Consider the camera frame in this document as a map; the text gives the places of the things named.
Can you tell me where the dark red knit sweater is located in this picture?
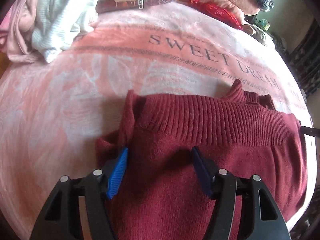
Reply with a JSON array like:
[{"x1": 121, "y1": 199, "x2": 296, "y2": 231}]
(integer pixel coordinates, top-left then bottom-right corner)
[{"x1": 96, "y1": 80, "x2": 307, "y2": 239}]

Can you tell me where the pile of pale clothes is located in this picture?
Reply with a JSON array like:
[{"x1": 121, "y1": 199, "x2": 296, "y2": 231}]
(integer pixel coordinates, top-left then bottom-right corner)
[{"x1": 0, "y1": 0, "x2": 156, "y2": 65}]

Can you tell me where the pink floral bed blanket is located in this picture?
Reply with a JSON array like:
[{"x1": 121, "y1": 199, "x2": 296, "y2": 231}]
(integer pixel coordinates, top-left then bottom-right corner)
[{"x1": 1, "y1": 3, "x2": 312, "y2": 239}]

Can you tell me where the red satin pouch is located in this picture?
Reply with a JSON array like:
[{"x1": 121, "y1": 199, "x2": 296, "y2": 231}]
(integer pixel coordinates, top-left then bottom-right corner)
[{"x1": 189, "y1": 0, "x2": 243, "y2": 30}]

